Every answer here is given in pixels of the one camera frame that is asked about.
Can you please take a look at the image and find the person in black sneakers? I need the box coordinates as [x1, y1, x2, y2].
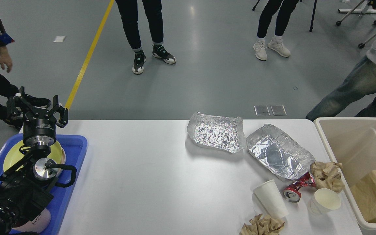
[116, 0, 177, 75]

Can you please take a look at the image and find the metal floor plate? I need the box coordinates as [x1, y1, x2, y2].
[271, 105, 287, 116]
[254, 105, 270, 117]

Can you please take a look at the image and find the person in white sneakers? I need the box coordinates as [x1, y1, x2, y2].
[253, 0, 299, 61]

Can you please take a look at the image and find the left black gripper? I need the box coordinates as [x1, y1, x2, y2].
[7, 86, 69, 146]

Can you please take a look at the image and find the crumpled foil sheet left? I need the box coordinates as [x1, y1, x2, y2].
[187, 112, 246, 153]

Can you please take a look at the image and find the crushed red can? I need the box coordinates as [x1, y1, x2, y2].
[282, 172, 316, 203]

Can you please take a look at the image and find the white paper cup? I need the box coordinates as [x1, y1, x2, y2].
[253, 180, 289, 219]

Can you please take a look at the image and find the pink plate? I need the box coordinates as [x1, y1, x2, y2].
[56, 147, 66, 177]

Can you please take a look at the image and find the blue plastic tray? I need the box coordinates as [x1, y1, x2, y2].
[0, 133, 87, 235]

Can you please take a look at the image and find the yellow plate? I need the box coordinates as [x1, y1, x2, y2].
[3, 140, 62, 172]

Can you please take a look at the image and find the crumpled foil sheet right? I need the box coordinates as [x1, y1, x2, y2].
[246, 124, 315, 181]

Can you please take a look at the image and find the crumpled foil sheet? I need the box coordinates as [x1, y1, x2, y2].
[187, 112, 246, 153]
[246, 124, 315, 181]

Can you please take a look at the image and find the brown paper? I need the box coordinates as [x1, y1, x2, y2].
[310, 162, 345, 193]
[239, 214, 285, 235]

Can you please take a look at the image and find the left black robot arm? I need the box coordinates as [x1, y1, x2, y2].
[0, 87, 77, 235]

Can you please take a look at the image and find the pink mug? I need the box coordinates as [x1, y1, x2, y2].
[13, 208, 51, 233]

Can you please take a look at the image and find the beige plastic bin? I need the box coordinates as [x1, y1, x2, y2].
[314, 117, 376, 230]

